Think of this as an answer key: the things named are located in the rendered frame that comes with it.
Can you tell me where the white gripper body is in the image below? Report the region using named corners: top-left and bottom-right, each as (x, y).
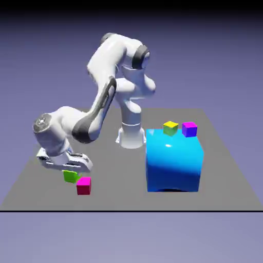
top-left (36, 148), bottom-right (93, 173)

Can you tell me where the small green cube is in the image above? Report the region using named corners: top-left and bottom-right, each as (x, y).
top-left (63, 170), bottom-right (82, 184)

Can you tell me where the small pink cube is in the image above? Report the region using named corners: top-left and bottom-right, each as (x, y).
top-left (76, 177), bottom-right (91, 196)

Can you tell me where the small yellow cube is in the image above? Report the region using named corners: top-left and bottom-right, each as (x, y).
top-left (163, 121), bottom-right (179, 137)

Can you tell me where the small purple cube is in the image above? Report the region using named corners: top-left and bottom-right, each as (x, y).
top-left (181, 121), bottom-right (198, 138)

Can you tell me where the large blue box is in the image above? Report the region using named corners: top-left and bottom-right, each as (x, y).
top-left (145, 128), bottom-right (204, 193)

